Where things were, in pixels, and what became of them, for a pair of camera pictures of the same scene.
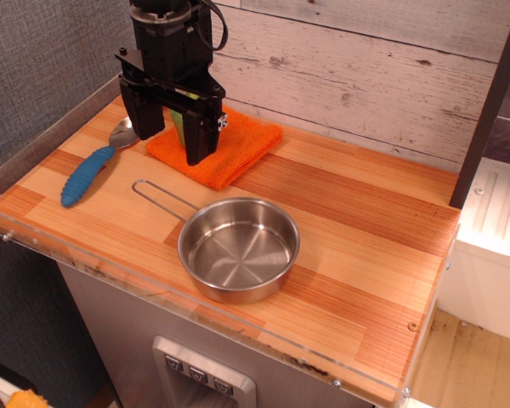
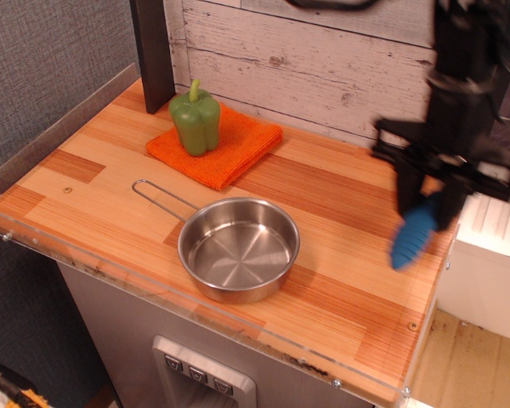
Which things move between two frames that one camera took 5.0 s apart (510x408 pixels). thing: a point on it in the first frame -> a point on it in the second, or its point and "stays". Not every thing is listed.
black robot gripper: [170, 60] -> [466, 89]
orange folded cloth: [242, 143] stays
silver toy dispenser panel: [189, 378] stays
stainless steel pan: [234, 250] stays
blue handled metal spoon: [122, 135] -> [413, 235]
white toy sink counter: [485, 284] stays
